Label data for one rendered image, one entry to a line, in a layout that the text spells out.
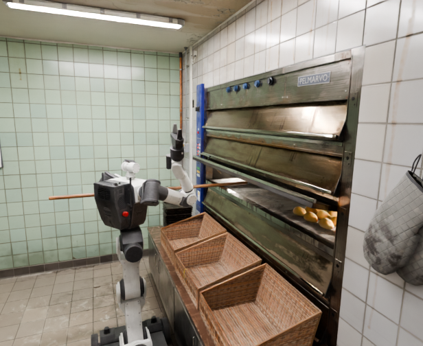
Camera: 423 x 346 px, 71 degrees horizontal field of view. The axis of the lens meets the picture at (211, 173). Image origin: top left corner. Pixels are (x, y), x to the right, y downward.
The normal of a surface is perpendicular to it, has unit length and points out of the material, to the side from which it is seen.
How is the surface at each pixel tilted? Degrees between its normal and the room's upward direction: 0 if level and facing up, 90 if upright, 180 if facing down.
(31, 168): 90
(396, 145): 90
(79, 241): 90
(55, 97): 90
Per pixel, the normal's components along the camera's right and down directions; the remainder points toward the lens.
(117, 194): 0.83, 0.11
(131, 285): 0.35, -0.21
